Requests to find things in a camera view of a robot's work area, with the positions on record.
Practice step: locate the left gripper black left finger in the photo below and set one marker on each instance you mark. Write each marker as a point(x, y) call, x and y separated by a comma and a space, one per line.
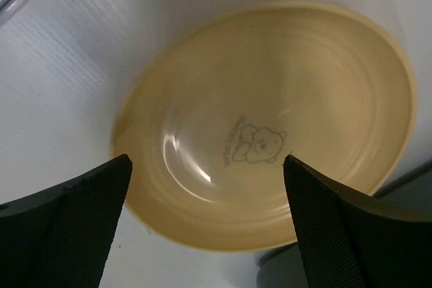
point(61, 236)

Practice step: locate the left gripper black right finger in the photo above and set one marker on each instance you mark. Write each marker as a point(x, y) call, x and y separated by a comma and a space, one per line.
point(349, 239)

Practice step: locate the yellow bear plate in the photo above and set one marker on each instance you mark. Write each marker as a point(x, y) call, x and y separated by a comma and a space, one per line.
point(211, 119)

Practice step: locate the grey plastic bin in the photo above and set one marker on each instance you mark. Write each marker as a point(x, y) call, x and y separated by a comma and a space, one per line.
point(411, 191)

